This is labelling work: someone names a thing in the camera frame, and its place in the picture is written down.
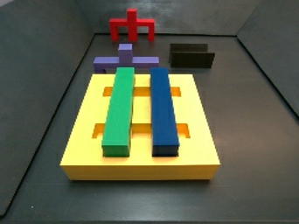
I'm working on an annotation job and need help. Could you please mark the purple three-legged block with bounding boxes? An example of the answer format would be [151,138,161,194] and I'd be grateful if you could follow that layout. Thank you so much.
[93,44,160,74]

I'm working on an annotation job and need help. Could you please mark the yellow slotted board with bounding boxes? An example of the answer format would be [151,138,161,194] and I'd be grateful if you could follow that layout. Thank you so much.
[60,74,220,180]

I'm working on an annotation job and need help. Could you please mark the blue long bar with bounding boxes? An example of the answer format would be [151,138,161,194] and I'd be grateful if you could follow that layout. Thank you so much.
[151,67,180,157]

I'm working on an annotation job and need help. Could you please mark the green long bar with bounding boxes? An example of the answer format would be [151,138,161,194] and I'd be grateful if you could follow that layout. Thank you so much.
[101,67,135,157]

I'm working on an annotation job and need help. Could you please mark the red three-legged block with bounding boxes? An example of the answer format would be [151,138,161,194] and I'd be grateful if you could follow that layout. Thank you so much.
[109,9,155,42]

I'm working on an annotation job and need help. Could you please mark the black angled bracket holder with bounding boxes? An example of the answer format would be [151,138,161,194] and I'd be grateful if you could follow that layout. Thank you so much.
[169,44,215,68]

